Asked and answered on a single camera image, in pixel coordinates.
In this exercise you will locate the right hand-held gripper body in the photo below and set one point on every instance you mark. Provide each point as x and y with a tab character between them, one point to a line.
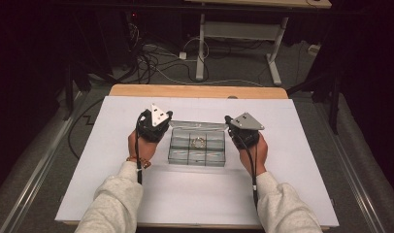
248	122

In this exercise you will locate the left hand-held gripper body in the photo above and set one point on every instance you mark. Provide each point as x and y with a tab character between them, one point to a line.
157	116

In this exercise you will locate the clear compartment box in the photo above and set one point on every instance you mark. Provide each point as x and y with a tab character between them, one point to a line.
196	147

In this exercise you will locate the person's left hand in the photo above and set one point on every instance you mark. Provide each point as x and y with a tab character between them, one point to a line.
143	149

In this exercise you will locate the person's right hand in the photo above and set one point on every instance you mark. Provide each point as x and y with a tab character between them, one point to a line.
255	158

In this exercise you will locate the wooden table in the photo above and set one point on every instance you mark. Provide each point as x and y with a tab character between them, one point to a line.
185	91

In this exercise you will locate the white table sheet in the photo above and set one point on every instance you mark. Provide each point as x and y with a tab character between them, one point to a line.
104	136

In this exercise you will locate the white power adapter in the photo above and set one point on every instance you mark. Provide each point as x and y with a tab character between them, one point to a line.
182	55

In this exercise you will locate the white-legged desk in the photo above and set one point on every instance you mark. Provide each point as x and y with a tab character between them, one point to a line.
201	48

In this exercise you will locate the black stand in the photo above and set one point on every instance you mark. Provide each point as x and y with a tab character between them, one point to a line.
69	97
334	110

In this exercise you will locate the small white box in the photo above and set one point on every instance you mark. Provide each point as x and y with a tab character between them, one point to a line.
314	49

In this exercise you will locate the metal floor rail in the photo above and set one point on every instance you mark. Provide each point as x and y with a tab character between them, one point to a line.
39	168
347	168

